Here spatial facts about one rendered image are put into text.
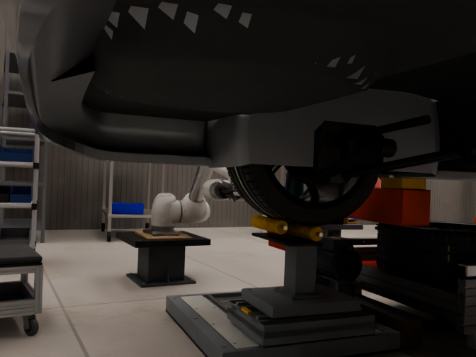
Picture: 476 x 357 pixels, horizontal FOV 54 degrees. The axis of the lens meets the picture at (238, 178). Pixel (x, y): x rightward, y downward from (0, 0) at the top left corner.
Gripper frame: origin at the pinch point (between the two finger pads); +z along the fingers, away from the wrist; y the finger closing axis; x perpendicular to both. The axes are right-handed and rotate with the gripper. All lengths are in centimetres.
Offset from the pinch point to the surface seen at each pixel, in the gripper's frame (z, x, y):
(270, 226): 18.9, -4.6, -13.8
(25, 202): -175, -76, 53
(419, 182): 28, 58, -48
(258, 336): 33, -40, -34
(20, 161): -175, -59, 77
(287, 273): 17.0, -11.8, -34.7
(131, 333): -17, -74, -16
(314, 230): 31.2, 4.6, -23.6
